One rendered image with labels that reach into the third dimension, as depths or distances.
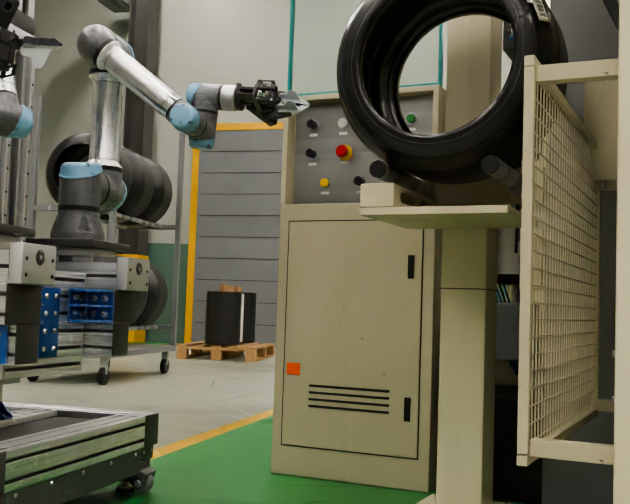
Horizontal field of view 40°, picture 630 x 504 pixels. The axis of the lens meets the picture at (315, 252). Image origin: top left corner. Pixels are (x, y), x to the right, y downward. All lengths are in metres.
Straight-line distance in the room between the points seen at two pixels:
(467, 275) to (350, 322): 0.53
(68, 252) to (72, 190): 0.17
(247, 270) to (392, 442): 9.34
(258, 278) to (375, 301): 9.20
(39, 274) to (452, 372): 1.13
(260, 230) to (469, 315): 9.65
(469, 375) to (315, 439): 0.67
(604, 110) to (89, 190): 1.40
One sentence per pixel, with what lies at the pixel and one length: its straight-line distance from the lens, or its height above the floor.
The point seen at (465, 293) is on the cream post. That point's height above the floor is 0.61.
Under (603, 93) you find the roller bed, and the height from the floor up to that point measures 1.12.
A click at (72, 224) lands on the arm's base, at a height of 0.76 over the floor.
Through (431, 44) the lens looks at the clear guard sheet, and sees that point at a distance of 2.89.
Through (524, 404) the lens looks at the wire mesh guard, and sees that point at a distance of 1.52.
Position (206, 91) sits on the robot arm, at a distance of 2.60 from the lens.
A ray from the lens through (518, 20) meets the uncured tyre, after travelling 2.13.
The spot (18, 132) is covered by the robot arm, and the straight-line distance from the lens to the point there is 2.04.
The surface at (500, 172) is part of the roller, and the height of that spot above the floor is 0.89.
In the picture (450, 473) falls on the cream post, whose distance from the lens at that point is 2.48.
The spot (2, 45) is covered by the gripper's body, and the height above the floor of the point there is 1.04.
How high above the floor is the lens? 0.55
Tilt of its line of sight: 4 degrees up
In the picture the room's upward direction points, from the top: 2 degrees clockwise
